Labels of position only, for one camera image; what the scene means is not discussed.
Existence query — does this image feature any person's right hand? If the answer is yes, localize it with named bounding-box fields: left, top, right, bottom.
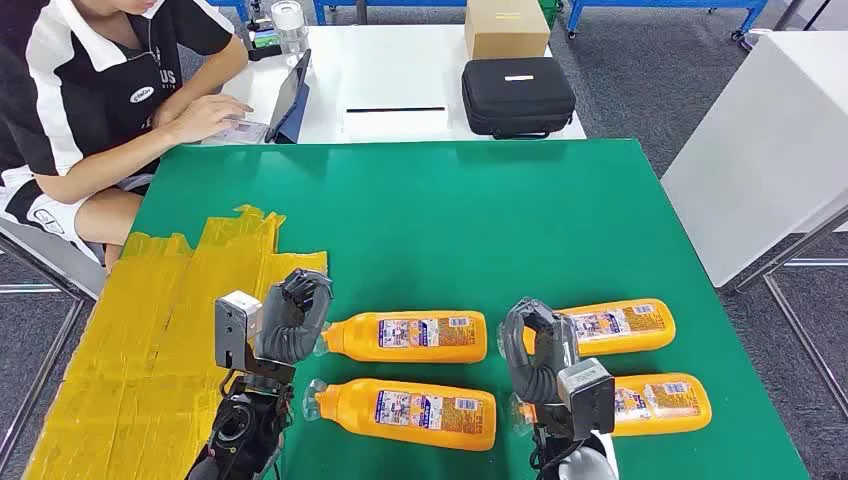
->
left=168, top=92, right=255, bottom=144

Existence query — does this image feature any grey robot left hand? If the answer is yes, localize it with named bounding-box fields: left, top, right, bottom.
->
left=254, top=268, right=335, bottom=367

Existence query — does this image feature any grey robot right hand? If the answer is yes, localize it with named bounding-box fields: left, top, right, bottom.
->
left=498, top=297, right=581, bottom=405

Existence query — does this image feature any orange bottle with clear cap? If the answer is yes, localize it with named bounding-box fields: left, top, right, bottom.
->
left=521, top=298, right=678, bottom=359
left=508, top=372, right=713, bottom=439
left=312, top=310, right=489, bottom=365
left=301, top=377, right=498, bottom=453

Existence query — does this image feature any pale purple handheld device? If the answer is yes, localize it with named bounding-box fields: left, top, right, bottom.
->
left=201, top=117, right=270, bottom=147

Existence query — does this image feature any tablet in blue case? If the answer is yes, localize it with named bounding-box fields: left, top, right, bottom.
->
left=263, top=48, right=313, bottom=145

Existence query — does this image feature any small black green device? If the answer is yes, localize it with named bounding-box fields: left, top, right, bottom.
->
left=248, top=19, right=284, bottom=62

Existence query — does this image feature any clear water jar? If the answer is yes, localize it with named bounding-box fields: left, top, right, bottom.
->
left=270, top=0, right=311, bottom=60

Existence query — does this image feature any person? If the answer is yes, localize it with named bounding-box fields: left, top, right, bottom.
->
left=0, top=0, right=256, bottom=266

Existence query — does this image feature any blue metal rack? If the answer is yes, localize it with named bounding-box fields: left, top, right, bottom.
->
left=311, top=0, right=468, bottom=26

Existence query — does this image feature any yellow tape patch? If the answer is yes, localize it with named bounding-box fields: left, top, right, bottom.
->
left=23, top=203, right=329, bottom=480

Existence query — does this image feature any white desk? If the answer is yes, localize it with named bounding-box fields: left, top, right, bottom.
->
left=218, top=25, right=588, bottom=145

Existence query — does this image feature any black zipped carrying case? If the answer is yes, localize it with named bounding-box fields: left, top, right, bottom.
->
left=460, top=56, right=578, bottom=140

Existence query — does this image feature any brown cardboard box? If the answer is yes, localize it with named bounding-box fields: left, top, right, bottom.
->
left=463, top=0, right=552, bottom=61

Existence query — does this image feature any green crate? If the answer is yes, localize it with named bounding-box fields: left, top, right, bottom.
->
left=537, top=0, right=564, bottom=31

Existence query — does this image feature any blue wheeled cart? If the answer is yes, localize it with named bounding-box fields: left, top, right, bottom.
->
left=566, top=0, right=770, bottom=41

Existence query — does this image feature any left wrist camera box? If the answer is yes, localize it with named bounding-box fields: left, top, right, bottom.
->
left=213, top=290, right=264, bottom=371

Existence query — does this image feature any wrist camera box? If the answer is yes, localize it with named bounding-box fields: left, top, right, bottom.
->
left=213, top=290, right=264, bottom=371
left=556, top=358, right=617, bottom=442

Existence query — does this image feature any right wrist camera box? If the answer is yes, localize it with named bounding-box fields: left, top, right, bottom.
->
left=556, top=358, right=617, bottom=442

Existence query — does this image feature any blue metal frame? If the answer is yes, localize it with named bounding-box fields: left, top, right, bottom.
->
left=205, top=0, right=253, bottom=24

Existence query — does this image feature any silver metal table frame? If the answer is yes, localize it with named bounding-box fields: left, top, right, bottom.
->
left=731, top=205, right=848, bottom=425

